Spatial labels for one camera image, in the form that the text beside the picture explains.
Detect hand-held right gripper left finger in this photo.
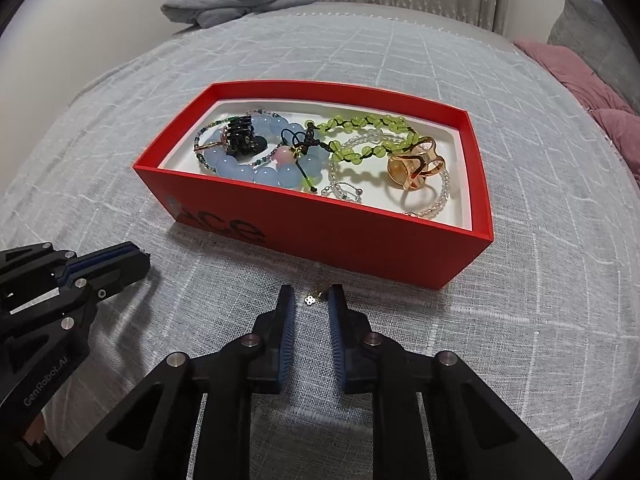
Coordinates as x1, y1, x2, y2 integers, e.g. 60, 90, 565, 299
52, 285, 297, 480

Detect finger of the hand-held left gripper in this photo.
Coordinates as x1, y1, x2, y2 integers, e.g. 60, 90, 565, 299
0, 241, 147, 306
55, 251, 152, 333

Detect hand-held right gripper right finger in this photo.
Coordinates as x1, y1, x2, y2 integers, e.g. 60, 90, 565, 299
327, 284, 573, 480

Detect red cardboard box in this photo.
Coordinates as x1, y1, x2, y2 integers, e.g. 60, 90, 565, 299
132, 80, 496, 291

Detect blue bead bracelet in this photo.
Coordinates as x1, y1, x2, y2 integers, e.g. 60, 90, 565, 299
204, 112, 327, 192

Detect clear bead bracelet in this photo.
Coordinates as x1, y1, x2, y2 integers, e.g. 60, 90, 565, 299
320, 130, 451, 221

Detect dark jewelled ring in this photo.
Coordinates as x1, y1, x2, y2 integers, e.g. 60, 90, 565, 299
220, 116, 269, 156

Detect green bead bracelet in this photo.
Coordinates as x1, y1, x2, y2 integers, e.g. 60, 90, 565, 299
280, 115, 426, 194

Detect grey checked bedspread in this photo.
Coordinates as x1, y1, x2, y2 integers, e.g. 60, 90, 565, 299
0, 2, 640, 480

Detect gold rings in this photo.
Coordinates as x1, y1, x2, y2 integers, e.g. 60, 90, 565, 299
386, 138, 447, 192

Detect pink quilted cushion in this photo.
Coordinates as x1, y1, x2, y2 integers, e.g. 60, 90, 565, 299
514, 40, 640, 173

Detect grey pillow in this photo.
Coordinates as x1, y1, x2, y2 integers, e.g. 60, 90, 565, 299
547, 0, 640, 93

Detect thin green beaded bracelet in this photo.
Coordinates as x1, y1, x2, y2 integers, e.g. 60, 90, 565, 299
192, 107, 282, 169

